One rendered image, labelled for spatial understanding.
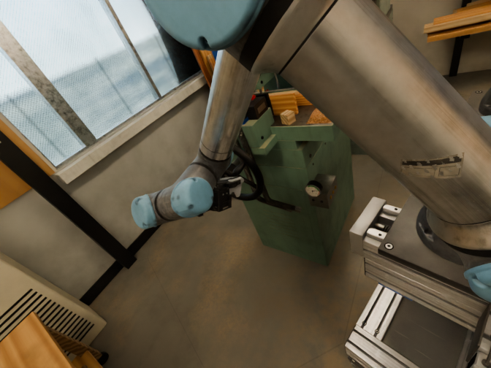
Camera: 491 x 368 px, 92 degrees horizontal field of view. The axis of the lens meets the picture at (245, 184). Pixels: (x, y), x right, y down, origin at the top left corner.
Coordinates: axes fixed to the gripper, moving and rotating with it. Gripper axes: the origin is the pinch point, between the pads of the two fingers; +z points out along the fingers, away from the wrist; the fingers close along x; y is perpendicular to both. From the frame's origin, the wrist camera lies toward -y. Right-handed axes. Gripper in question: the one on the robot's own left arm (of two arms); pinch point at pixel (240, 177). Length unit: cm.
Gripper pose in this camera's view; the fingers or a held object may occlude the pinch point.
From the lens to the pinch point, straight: 77.9
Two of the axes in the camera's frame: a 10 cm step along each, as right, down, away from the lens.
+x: 7.9, 1.2, -6.1
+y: 0.2, 9.7, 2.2
